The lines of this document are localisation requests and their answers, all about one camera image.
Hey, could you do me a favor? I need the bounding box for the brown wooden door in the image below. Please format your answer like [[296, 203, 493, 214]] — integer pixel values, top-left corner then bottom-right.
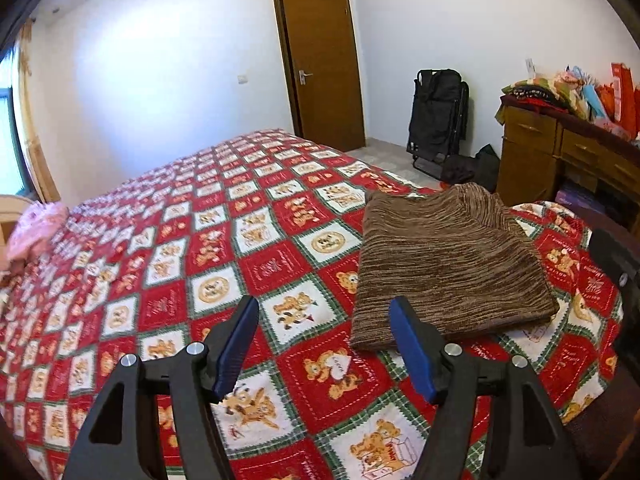
[[271, 0, 367, 153]]

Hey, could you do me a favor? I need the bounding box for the blue paper bag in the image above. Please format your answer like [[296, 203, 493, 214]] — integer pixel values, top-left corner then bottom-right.
[[580, 82, 608, 121]]

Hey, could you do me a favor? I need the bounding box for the brown wooden dresser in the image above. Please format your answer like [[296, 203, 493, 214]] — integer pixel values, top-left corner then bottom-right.
[[497, 95, 640, 231]]

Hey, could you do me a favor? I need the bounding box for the red paper bag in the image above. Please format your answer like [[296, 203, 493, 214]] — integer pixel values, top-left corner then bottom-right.
[[610, 62, 638, 126]]

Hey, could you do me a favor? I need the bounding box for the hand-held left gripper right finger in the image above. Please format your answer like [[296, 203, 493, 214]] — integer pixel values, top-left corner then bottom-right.
[[389, 296, 583, 480]]

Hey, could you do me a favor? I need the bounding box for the cream wooden headboard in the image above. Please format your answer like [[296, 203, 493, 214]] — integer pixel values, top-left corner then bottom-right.
[[0, 194, 36, 261]]

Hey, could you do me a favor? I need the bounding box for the purple box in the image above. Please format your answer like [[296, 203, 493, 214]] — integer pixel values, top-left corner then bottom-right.
[[555, 182, 608, 216]]

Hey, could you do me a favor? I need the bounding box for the brown knitted sweater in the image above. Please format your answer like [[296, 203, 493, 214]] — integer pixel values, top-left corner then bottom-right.
[[350, 183, 560, 352]]

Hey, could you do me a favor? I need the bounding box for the pink pillow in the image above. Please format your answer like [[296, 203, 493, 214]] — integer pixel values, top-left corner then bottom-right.
[[5, 201, 68, 263]]

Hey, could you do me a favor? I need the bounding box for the red printed quilt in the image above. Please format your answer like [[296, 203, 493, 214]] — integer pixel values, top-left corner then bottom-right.
[[0, 129, 626, 480]]

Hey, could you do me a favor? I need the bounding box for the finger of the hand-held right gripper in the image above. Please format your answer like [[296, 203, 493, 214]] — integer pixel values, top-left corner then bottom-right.
[[587, 229, 640, 311]]

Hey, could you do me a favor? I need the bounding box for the pile of colourful clothes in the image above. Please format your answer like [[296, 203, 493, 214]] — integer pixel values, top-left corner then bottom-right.
[[500, 72, 581, 121]]

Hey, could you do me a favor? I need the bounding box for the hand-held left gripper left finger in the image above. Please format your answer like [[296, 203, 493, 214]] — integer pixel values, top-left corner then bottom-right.
[[60, 296, 261, 480]]

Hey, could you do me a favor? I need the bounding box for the black bag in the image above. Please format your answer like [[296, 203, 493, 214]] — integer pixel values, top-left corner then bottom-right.
[[440, 144, 501, 193]]

